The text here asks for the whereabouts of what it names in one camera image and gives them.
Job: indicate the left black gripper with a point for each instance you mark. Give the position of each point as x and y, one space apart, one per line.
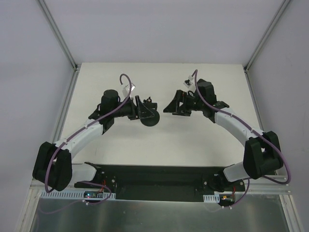
134 109

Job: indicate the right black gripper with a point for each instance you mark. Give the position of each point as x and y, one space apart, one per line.
184 102

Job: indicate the black phone stand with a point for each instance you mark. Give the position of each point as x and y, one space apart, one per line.
148 114

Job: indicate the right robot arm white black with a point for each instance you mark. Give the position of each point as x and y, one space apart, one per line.
260 148

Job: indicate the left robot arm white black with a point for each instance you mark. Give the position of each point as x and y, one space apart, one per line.
79 135

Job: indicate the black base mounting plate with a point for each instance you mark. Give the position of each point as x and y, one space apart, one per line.
157 196

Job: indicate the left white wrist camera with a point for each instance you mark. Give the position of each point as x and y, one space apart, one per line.
126 88

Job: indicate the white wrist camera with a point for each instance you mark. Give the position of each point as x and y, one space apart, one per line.
189 82
126 88

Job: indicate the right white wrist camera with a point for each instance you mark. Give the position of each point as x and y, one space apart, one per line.
189 82

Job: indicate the right aluminium corner post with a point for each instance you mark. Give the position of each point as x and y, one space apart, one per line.
273 23

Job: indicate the aluminium corner post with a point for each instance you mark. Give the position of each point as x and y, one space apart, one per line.
57 33
273 23

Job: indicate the right white cable duct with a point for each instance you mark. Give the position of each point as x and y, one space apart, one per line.
215 198

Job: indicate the white cable duct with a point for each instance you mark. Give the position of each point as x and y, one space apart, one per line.
215 198
79 195

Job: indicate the left white cable duct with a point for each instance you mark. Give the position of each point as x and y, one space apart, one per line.
79 195

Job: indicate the aluminium frame rail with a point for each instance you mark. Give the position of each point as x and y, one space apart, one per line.
265 182

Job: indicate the left aluminium corner post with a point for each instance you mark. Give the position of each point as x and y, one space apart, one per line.
57 33

